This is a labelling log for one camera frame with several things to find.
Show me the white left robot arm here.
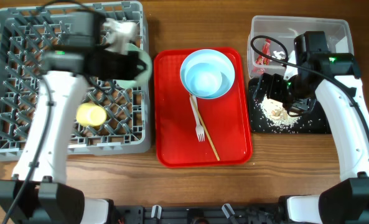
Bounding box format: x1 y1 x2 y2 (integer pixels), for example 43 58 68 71
0 9 152 223

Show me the black rectangular tray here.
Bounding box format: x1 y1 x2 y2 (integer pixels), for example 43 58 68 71
247 78 331 134

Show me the white napkin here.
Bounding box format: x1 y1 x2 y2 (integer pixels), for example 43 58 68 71
272 50 288 61

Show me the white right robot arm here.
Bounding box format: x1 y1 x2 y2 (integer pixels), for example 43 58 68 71
258 31 369 223

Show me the clear plastic bin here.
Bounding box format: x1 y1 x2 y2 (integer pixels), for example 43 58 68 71
247 16 354 78

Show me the light green bowl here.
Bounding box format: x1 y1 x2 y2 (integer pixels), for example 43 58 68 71
116 44 152 89

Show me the red plastic tray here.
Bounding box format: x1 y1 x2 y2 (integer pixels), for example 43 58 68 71
154 47 253 168

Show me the yellow plastic cup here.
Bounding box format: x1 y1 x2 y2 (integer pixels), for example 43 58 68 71
76 103 107 126

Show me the white plastic fork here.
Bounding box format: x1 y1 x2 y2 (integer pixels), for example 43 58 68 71
190 95 205 142

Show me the small light blue bowl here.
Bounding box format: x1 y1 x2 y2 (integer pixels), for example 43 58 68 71
182 62 235 99

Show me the large light blue plate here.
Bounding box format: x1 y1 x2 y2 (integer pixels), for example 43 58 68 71
180 49 235 84

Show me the red snack wrapper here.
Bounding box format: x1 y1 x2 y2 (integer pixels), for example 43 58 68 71
252 39 271 75

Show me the pile of rice scraps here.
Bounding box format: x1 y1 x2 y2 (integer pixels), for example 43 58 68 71
260 96 300 128

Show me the grey plastic dishwasher rack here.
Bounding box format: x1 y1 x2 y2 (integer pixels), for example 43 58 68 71
0 3 151 161

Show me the wooden chopstick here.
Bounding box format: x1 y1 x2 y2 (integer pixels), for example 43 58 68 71
197 108 220 161

